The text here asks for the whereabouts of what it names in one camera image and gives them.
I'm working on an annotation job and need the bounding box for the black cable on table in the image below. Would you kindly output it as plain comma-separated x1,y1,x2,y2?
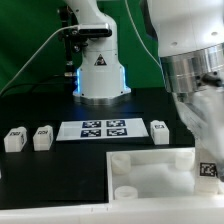
0,75,75,98

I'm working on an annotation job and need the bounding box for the grey camera cable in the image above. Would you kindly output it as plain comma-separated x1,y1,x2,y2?
0,25,80,98

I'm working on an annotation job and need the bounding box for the black background camera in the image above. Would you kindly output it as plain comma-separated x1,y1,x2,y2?
78,23,112,38

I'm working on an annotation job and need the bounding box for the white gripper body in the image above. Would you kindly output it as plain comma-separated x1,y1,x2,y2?
172,87,224,180

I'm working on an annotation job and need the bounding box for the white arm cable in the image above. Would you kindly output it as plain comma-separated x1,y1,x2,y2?
123,0,163,69

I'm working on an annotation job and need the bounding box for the white square tabletop part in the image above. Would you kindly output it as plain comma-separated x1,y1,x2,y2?
106,148,224,201

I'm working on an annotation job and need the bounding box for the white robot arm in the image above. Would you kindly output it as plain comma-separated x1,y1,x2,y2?
64,0,224,182

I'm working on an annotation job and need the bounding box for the white front rail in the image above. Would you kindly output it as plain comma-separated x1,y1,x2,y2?
0,195,224,224

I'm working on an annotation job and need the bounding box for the white marker sheet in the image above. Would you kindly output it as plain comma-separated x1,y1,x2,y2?
56,118,148,141

